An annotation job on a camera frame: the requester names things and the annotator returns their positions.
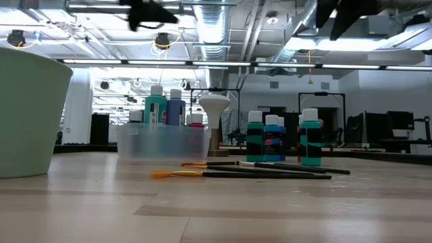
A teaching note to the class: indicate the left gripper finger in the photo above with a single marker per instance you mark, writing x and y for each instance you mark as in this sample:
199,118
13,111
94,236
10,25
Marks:
134,20
155,13

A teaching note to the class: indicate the large purple-blue paint bottle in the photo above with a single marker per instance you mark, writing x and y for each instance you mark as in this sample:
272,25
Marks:
175,111

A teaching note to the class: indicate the small light blue paint bottle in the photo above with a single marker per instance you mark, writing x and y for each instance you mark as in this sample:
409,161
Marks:
271,141

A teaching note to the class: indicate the black background monitor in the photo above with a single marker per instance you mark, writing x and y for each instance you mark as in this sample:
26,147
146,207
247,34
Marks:
400,119

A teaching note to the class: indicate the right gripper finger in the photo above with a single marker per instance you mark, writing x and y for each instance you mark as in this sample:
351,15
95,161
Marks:
325,11
354,13

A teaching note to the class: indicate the thin black paintbrush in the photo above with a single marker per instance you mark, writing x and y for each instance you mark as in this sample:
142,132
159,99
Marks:
287,167
253,169
337,171
209,163

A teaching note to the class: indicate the black partition panel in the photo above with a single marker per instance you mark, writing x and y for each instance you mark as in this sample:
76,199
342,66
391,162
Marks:
332,135

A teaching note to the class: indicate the white mushroom lamp brass base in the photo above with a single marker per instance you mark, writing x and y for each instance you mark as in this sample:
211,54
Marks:
214,104

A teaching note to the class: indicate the clear plastic container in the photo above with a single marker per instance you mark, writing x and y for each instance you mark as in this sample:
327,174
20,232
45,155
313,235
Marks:
162,145

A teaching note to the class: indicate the orange bristle black paintbrush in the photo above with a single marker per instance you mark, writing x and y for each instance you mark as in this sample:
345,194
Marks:
236,175

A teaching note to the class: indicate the large teal paint bottle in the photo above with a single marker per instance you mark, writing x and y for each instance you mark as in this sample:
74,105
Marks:
153,108

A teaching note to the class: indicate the black aluminium table frame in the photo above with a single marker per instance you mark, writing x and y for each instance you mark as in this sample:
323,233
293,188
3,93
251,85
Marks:
388,157

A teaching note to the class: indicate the small green paint bottle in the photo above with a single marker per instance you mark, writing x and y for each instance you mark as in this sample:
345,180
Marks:
188,119

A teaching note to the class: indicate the black background rig frame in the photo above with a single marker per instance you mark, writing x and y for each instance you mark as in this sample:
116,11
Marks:
233,89
320,93

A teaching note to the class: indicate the person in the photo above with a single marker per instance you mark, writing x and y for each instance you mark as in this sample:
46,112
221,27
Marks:
321,123

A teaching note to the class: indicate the black cabinet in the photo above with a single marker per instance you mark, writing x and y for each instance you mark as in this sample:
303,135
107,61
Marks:
99,130

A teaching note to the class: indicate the small teal paint bottle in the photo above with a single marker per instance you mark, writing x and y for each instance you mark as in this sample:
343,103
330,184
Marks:
310,145
255,141

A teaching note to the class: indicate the small black paint bottle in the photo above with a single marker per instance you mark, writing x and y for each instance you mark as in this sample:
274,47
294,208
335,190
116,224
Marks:
135,116

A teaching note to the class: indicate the long ceiling light strip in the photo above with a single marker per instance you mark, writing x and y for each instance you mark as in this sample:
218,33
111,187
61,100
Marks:
155,62

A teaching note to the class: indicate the light green cup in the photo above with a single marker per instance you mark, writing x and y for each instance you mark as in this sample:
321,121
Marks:
30,118

